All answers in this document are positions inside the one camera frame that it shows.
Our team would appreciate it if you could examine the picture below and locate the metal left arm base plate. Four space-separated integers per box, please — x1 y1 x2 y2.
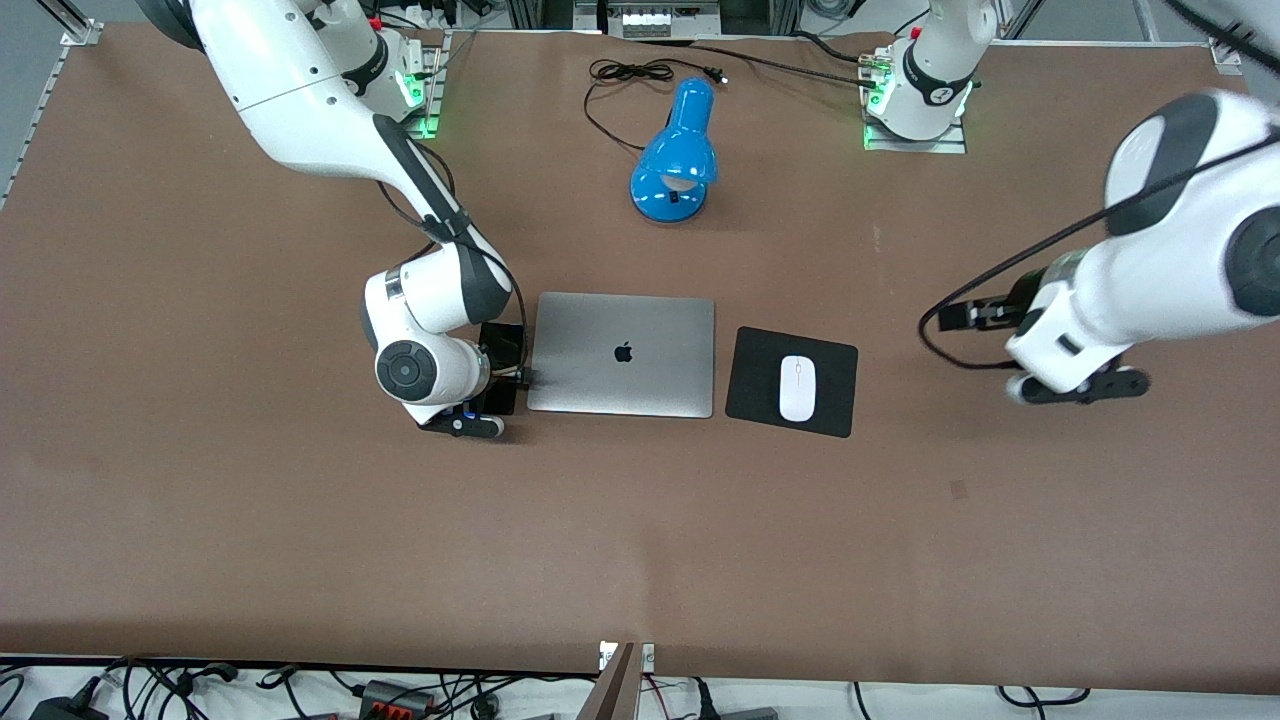
862 45 970 155

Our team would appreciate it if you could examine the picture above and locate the silver laptop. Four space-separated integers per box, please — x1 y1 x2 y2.
527 291 717 420

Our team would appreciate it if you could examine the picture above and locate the grey upright post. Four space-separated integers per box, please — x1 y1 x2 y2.
577 642 642 720

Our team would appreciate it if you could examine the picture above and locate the white power strip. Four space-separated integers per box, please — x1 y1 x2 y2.
619 4 723 40

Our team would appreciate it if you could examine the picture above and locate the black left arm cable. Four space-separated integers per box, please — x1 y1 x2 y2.
917 130 1280 374

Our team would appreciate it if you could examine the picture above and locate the black mouse pad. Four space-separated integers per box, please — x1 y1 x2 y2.
724 325 860 440

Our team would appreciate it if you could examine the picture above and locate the white computer mouse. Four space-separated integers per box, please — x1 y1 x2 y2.
779 355 818 423

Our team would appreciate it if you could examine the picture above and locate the blue desk lamp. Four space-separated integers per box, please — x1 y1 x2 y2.
629 76 720 225

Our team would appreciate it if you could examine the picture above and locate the small metal post bracket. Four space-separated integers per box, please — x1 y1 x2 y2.
597 640 657 672

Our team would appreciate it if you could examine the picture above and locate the black lamp power cord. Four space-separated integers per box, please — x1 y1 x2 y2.
583 57 730 154

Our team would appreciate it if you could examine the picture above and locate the aluminium table edge rail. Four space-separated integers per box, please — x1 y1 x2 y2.
0 44 73 212

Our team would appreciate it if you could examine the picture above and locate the grey box with red connectors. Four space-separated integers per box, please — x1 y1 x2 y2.
357 678 439 720

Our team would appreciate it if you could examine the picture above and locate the aluminium frame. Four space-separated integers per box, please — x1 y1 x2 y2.
503 0 803 39

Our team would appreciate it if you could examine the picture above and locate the thick black table cable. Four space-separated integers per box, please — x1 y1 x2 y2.
625 36 897 91

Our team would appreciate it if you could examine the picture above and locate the black smartphone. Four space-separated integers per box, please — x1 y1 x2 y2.
478 321 527 418

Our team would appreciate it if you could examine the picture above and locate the black power adapter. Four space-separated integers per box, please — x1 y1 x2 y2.
27 689 110 720

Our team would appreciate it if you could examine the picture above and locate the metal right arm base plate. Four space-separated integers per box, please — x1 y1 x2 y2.
395 30 448 140

